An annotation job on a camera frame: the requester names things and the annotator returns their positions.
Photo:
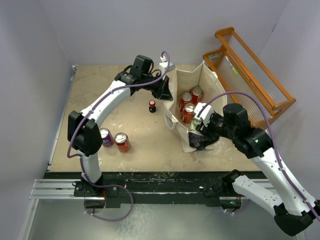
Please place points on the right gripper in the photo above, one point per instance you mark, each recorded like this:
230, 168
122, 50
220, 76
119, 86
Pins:
207, 131

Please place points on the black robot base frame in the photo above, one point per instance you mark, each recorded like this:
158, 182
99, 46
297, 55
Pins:
155, 188

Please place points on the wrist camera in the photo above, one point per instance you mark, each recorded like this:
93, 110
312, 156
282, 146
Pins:
164, 67
203, 113

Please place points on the aluminium rail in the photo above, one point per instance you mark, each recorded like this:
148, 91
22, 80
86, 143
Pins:
53, 189

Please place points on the small dark red-capped bottle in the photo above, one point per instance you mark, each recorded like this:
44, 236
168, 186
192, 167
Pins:
152, 106

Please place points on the purple soda can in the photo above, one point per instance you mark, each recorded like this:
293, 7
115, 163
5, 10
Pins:
107, 138

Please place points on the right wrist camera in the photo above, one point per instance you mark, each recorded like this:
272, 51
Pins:
203, 113

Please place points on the cream canvas tote bag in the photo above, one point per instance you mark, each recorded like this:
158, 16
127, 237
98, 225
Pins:
182, 81

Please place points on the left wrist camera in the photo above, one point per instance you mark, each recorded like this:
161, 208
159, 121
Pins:
164, 67

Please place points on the green-capped marker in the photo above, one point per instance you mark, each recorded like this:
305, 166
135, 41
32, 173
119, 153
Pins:
231, 65

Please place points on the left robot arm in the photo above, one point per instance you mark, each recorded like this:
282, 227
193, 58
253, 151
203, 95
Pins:
83, 127

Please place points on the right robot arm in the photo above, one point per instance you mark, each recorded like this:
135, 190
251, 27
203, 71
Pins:
291, 206

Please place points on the clear bottle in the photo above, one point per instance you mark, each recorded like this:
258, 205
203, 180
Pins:
194, 123

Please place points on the red cola can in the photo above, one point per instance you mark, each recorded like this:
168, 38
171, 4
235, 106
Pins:
186, 98

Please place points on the orange wooden rack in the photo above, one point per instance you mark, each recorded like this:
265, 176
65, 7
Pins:
253, 78

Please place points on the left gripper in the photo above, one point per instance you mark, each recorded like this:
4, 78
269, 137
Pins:
162, 91

